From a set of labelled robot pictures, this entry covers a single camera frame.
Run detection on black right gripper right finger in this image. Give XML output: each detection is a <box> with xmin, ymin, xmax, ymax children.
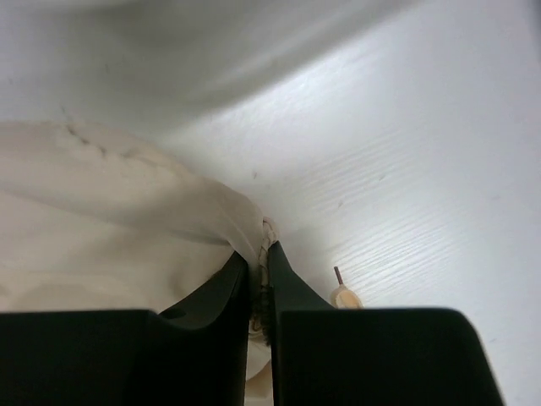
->
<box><xmin>268</xmin><ymin>244</ymin><xmax>503</xmax><ymax>405</ymax></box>

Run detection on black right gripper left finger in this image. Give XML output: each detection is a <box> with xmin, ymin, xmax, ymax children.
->
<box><xmin>1</xmin><ymin>254</ymin><xmax>249</xmax><ymax>405</ymax></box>

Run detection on beige drawstring trousers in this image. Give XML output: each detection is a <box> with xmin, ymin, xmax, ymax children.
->
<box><xmin>1</xmin><ymin>122</ymin><xmax>278</xmax><ymax>405</ymax></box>

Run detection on white plastic laundry basket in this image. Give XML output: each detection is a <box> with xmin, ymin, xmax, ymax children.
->
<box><xmin>1</xmin><ymin>1</ymin><xmax>411</xmax><ymax>138</ymax></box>

